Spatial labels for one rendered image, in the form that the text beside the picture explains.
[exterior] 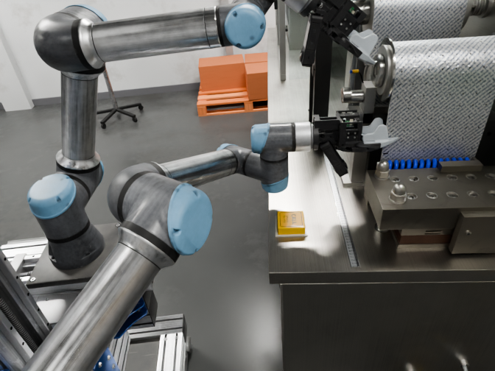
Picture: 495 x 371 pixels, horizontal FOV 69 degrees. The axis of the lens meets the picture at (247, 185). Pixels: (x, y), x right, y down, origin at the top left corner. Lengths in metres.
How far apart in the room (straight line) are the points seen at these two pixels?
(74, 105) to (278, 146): 0.52
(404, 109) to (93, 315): 0.78
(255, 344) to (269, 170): 1.05
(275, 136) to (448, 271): 0.50
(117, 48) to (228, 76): 3.35
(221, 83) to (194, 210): 3.54
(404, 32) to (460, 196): 0.48
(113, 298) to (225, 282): 1.45
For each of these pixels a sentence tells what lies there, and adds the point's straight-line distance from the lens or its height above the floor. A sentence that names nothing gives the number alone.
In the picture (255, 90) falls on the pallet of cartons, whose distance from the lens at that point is 3.76.
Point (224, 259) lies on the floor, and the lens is 2.15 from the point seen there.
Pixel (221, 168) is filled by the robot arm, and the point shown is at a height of 1.06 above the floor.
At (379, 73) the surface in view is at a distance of 0.93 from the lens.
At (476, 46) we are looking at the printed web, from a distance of 1.00.
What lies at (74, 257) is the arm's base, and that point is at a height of 0.86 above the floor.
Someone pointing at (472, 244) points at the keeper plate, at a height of 0.94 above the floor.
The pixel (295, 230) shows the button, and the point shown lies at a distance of 0.94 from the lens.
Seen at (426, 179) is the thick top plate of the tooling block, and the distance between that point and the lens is 0.97.
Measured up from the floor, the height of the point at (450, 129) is 1.11.
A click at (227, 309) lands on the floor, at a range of 1.93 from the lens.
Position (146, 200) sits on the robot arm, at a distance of 0.64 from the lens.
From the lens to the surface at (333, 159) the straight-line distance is 0.95.
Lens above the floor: 1.55
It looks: 35 degrees down
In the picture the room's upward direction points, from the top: 5 degrees counter-clockwise
